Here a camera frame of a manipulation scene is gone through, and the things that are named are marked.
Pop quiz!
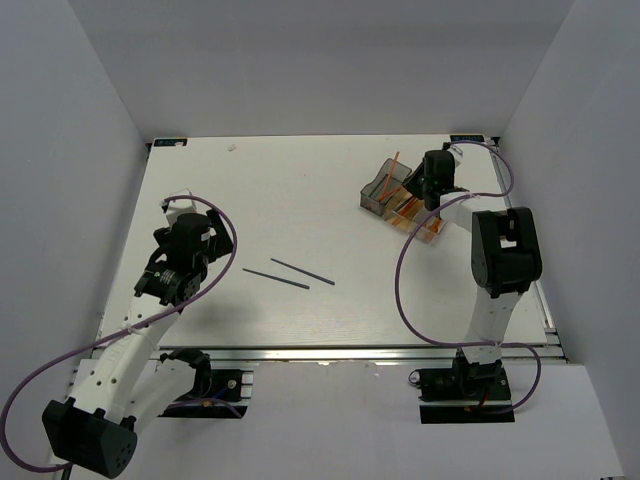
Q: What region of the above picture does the smoky grey plastic container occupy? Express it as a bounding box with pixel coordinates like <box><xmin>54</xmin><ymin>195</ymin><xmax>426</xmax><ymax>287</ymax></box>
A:
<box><xmin>359</xmin><ymin>158</ymin><xmax>412</xmax><ymax>218</ymax></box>

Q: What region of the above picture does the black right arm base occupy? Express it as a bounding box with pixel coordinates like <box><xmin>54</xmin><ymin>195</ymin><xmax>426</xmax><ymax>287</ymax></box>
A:
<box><xmin>408</xmin><ymin>367</ymin><xmax>515</xmax><ymax>425</ymax></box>

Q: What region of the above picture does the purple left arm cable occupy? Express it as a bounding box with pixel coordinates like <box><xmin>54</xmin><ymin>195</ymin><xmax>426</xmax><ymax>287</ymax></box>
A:
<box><xmin>0</xmin><ymin>196</ymin><xmax>239</xmax><ymax>474</ymax></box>

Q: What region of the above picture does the blue corner label sticker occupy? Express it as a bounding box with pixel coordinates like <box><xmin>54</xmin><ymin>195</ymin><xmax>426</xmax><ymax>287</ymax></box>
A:
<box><xmin>152</xmin><ymin>138</ymin><xmax>188</xmax><ymax>148</ymax></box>
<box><xmin>449</xmin><ymin>134</ymin><xmax>485</xmax><ymax>143</ymax></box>

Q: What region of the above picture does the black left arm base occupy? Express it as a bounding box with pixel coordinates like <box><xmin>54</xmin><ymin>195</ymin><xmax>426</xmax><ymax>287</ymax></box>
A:
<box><xmin>159</xmin><ymin>348</ymin><xmax>254</xmax><ymax>419</ymax></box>

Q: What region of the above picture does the amber plastic container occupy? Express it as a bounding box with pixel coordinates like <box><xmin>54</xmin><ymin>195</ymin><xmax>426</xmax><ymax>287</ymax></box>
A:
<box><xmin>381</xmin><ymin>187</ymin><xmax>428</xmax><ymax>233</ymax></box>

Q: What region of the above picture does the orange plastic knife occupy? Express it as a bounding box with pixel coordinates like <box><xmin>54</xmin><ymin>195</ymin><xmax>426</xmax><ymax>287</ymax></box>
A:
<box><xmin>394</xmin><ymin>197</ymin><xmax>424</xmax><ymax>221</ymax></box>

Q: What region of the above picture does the clear plastic container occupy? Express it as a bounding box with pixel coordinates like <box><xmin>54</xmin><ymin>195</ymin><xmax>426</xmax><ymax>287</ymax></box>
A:
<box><xmin>408</xmin><ymin>209</ymin><xmax>447</xmax><ymax>244</ymax></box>

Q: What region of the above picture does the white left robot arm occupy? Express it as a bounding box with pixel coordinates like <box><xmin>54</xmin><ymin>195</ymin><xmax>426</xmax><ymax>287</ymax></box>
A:
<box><xmin>42</xmin><ymin>207</ymin><xmax>234</xmax><ymax>479</ymax></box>

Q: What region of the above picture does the yellow plastic knife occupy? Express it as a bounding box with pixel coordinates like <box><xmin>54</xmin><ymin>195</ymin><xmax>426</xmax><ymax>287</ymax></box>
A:
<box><xmin>391</xmin><ymin>195</ymin><xmax>413</xmax><ymax>211</ymax></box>

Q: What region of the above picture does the orange chopstick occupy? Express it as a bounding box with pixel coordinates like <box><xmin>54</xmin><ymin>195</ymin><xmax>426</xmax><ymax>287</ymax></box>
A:
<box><xmin>374</xmin><ymin>185</ymin><xmax>404</xmax><ymax>203</ymax></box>
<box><xmin>377</xmin><ymin>151</ymin><xmax>400</xmax><ymax>202</ymax></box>

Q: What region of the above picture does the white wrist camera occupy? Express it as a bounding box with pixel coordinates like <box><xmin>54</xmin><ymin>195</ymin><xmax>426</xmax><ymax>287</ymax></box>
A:
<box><xmin>442</xmin><ymin>142</ymin><xmax>464</xmax><ymax>168</ymax></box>
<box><xmin>160</xmin><ymin>189</ymin><xmax>197</xmax><ymax>226</ymax></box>

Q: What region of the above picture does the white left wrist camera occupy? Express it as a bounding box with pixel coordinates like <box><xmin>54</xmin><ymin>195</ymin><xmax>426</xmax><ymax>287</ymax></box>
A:
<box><xmin>160</xmin><ymin>189</ymin><xmax>197</xmax><ymax>226</ymax></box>

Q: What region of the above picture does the blue chopstick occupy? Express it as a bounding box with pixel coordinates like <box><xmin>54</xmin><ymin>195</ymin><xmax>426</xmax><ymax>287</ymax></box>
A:
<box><xmin>242</xmin><ymin>268</ymin><xmax>310</xmax><ymax>290</ymax></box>
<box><xmin>270</xmin><ymin>258</ymin><xmax>336</xmax><ymax>286</ymax></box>

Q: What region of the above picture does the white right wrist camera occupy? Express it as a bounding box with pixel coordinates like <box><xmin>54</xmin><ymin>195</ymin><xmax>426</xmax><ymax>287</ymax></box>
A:
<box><xmin>442</xmin><ymin>142</ymin><xmax>464</xmax><ymax>168</ymax></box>

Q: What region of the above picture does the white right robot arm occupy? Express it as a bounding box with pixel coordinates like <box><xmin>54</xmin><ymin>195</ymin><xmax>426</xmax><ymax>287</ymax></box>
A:
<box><xmin>404</xmin><ymin>149</ymin><xmax>542</xmax><ymax>399</ymax></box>

